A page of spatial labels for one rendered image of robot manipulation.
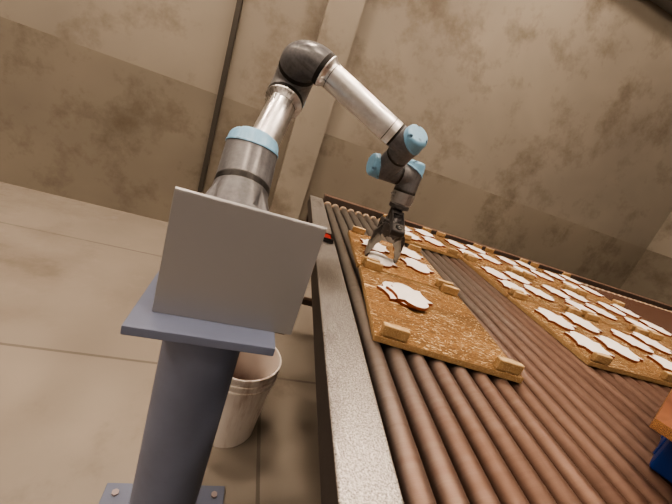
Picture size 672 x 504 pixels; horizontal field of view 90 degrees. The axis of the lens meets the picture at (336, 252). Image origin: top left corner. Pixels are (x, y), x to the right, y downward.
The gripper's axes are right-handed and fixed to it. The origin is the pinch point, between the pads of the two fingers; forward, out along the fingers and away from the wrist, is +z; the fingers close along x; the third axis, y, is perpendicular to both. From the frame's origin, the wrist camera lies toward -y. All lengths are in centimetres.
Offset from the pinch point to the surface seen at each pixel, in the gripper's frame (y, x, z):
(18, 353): 20, 130, 93
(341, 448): -79, 18, 6
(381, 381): -63, 10, 5
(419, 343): -50, 0, 3
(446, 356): -52, -6, 3
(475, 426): -69, -6, 5
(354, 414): -72, 16, 5
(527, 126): 272, -180, -124
